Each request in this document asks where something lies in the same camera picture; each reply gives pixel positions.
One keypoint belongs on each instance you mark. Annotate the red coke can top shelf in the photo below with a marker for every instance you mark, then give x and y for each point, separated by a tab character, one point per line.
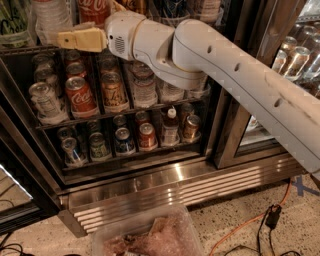
96	11

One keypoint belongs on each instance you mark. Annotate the gold can top shelf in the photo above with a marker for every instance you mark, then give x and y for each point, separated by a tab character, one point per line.
139	6

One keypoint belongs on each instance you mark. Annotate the orange can middle shelf front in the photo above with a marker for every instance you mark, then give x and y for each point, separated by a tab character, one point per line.
114	96

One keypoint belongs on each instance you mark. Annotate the water bottle left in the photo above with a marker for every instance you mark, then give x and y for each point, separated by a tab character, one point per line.
144	87

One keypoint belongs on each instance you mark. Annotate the dark blue can shelf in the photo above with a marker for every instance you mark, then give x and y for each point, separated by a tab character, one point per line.
172	12
124	144

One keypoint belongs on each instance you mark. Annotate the fridge sliding glass door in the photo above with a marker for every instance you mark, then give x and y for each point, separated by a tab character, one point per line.
258	27

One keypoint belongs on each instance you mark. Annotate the dark blue can bottom shelf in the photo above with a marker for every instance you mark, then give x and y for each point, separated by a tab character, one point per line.
124	144

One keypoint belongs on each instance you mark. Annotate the dark blue can top shelf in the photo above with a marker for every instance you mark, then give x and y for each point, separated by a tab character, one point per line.
172	12

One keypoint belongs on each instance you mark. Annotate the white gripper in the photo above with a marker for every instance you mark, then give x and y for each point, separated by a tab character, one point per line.
119	34

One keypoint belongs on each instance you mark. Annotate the steel fridge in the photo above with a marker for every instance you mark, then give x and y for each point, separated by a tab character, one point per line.
98	193

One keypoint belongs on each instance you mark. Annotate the water bottle right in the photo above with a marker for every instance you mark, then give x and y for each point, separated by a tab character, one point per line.
170	93

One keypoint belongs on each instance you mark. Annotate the red coke can middle shelf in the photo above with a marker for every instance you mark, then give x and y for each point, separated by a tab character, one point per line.
82	101

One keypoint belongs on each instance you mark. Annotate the green lacroix can top shelf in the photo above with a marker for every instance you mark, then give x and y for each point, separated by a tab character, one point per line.
14	23

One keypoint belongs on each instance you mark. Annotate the black power adapter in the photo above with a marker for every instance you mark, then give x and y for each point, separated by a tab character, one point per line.
273	216

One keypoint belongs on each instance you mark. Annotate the white can top shelf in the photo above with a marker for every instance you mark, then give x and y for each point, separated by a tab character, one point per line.
52	17

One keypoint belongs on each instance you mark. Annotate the clear plastic bin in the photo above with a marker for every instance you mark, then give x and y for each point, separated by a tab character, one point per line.
161	231

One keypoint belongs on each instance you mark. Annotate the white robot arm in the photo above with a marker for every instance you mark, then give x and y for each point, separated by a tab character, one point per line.
183	55

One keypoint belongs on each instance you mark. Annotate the copper can bottom shelf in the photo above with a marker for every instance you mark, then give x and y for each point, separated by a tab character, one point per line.
191	128

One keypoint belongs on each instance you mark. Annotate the small white capped bottle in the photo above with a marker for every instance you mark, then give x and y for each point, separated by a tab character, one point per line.
170	126

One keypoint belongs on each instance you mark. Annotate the blue white can bottom shelf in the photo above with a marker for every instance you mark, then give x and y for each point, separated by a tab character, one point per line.
74	157

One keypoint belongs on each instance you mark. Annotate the silver can middle shelf front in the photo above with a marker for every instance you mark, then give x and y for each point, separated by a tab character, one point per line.
50	109

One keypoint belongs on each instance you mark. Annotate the pale can top shelf right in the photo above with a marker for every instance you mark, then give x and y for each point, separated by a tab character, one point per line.
206	11

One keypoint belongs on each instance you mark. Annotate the water bottle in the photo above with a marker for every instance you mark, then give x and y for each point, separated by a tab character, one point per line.
170	93
144	87

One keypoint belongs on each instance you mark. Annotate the green can bottom shelf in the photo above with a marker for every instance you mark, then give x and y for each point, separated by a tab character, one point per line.
99	150

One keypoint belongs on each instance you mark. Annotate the red white can bottom shelf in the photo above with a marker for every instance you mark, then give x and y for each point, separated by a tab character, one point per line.
147	138

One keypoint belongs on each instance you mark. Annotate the red coke can shelf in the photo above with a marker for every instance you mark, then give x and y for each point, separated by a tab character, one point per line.
82	101
96	11

